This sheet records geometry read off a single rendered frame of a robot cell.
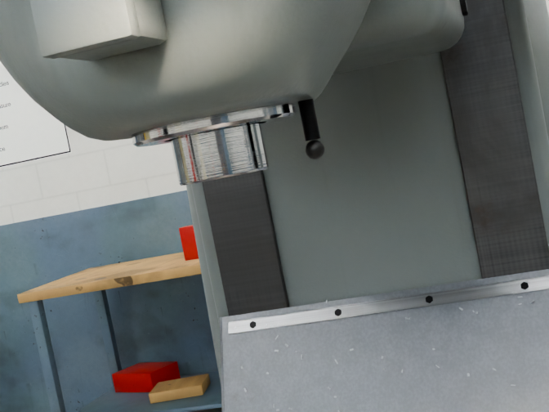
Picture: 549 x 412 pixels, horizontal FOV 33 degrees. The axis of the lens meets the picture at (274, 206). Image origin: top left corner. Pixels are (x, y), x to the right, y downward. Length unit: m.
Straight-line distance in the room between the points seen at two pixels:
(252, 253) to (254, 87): 0.47
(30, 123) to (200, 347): 1.57
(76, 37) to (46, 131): 4.97
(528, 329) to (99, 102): 0.50
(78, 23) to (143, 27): 0.02
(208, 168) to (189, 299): 4.62
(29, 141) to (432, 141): 4.65
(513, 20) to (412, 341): 0.29
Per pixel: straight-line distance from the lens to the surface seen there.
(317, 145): 0.46
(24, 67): 0.43
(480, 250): 0.83
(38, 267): 5.43
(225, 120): 0.44
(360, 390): 0.83
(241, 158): 0.46
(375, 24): 0.57
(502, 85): 0.82
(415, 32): 0.57
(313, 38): 0.42
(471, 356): 0.82
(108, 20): 0.36
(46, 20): 0.37
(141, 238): 5.12
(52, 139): 5.32
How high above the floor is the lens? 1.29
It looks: 3 degrees down
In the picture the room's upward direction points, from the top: 11 degrees counter-clockwise
